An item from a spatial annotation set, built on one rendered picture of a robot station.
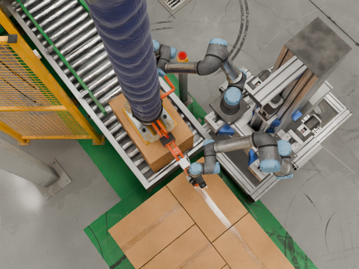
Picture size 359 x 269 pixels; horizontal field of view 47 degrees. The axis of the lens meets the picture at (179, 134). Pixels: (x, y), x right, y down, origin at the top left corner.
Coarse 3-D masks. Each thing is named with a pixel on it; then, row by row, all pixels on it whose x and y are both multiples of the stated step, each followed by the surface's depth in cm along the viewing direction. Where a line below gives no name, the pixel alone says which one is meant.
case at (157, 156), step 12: (120, 96) 322; (120, 108) 319; (168, 108) 318; (120, 120) 317; (180, 120) 316; (132, 132) 314; (156, 132) 314; (180, 132) 313; (144, 144) 311; (156, 144) 311; (180, 144) 312; (192, 144) 340; (144, 156) 318; (156, 156) 309; (168, 156) 324; (156, 168) 333
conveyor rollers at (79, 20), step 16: (32, 0) 391; (48, 0) 391; (64, 0) 391; (80, 16) 386; (48, 32) 383; (64, 32) 383; (80, 32) 384; (96, 32) 384; (64, 48) 378; (80, 48) 377; (96, 48) 377; (64, 64) 375; (80, 64) 375; (96, 64) 375; (96, 96) 365; (112, 96) 365; (112, 128) 358; (128, 144) 353; (144, 160) 350; (176, 160) 349
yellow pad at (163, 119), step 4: (168, 112) 315; (160, 116) 314; (164, 116) 311; (168, 116) 314; (172, 116) 315; (160, 120) 314; (164, 120) 313; (172, 120) 313; (164, 124) 313; (176, 124) 313
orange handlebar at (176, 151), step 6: (168, 78) 310; (174, 90) 307; (162, 96) 306; (156, 126) 300; (162, 126) 300; (174, 144) 296; (174, 150) 295; (180, 150) 295; (174, 156) 295; (186, 174) 291; (198, 186) 289
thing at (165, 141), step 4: (168, 132) 298; (160, 136) 296; (164, 136) 297; (172, 136) 297; (160, 140) 296; (164, 140) 296; (168, 140) 296; (172, 140) 296; (164, 144) 296; (168, 144) 295
